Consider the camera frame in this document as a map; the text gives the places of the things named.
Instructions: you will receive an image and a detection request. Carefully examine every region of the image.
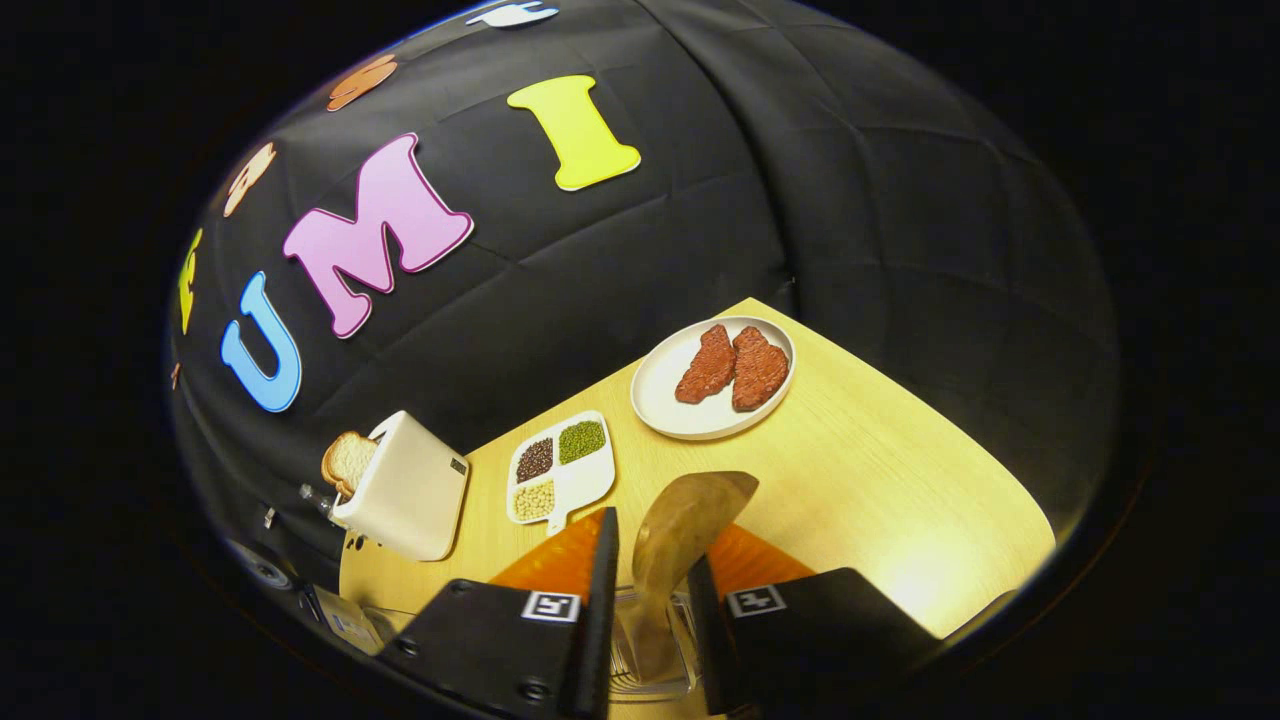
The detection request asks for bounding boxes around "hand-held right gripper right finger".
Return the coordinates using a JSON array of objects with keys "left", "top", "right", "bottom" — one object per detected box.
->
[{"left": 685, "top": 522, "right": 941, "bottom": 716}]

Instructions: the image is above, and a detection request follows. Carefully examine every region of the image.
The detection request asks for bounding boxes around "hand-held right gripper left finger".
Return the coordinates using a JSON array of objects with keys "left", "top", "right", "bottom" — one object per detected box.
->
[{"left": 375, "top": 507, "right": 621, "bottom": 720}]

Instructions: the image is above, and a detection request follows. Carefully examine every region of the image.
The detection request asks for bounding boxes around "metal wire chopstick holder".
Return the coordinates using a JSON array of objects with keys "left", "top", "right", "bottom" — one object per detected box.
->
[{"left": 610, "top": 585, "right": 701, "bottom": 701}]

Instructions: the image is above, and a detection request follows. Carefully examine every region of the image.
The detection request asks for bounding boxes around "wooden spoon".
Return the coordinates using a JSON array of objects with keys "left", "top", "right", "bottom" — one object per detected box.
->
[{"left": 632, "top": 471, "right": 761, "bottom": 686}]

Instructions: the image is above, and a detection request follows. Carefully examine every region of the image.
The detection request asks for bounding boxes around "dark rice cooker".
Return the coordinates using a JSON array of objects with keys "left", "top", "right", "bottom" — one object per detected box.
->
[{"left": 225, "top": 538, "right": 391, "bottom": 656}]

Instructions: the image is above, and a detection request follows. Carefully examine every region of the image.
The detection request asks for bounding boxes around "pile of yellow beans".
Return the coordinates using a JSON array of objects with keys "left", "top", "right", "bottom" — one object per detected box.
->
[{"left": 513, "top": 480, "right": 556, "bottom": 523}]

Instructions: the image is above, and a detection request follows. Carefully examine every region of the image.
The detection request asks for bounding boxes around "white divided dish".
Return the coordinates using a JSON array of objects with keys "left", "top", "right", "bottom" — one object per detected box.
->
[{"left": 506, "top": 410, "right": 617, "bottom": 536}]

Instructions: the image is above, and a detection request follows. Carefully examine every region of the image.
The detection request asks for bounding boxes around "pile of dark beans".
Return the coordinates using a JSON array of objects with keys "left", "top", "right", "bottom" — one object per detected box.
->
[{"left": 515, "top": 437, "right": 555, "bottom": 485}]

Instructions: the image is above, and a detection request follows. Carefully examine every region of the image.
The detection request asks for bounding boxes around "pile of green beans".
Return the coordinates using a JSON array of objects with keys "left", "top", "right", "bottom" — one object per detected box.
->
[{"left": 558, "top": 420, "right": 607, "bottom": 466}]

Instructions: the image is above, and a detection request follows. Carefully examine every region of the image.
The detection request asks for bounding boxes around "white toaster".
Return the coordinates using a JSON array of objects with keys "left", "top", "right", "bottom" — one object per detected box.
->
[{"left": 330, "top": 410, "right": 471, "bottom": 562}]

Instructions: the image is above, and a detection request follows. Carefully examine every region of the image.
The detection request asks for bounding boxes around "white round plate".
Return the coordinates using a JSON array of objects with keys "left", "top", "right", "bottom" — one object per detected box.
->
[{"left": 630, "top": 316, "right": 798, "bottom": 442}]

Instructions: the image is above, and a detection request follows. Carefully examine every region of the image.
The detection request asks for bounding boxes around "red meat piece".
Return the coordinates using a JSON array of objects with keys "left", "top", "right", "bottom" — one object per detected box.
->
[
  {"left": 731, "top": 326, "right": 791, "bottom": 413},
  {"left": 675, "top": 323, "right": 738, "bottom": 405}
]

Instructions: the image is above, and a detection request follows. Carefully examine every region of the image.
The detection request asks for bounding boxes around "bread slice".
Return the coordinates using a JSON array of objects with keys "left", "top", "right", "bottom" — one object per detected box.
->
[{"left": 321, "top": 431, "right": 379, "bottom": 499}]

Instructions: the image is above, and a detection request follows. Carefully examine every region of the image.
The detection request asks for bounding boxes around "black backdrop cloth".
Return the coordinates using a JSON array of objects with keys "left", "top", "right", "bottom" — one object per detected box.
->
[{"left": 170, "top": 0, "right": 1119, "bottom": 601}]

